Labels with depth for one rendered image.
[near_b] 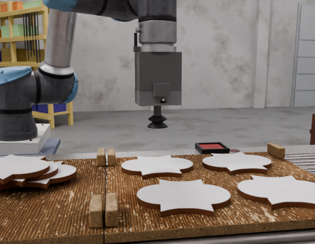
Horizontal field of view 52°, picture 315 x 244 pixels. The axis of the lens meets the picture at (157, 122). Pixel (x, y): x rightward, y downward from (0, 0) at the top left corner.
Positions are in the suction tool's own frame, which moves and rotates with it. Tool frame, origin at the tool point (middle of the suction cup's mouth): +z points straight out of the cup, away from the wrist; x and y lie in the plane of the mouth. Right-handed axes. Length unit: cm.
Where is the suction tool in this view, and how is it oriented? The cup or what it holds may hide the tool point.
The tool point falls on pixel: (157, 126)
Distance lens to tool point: 66.9
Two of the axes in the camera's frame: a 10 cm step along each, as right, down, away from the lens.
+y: 9.8, -0.4, 2.0
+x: -2.1, -1.7, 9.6
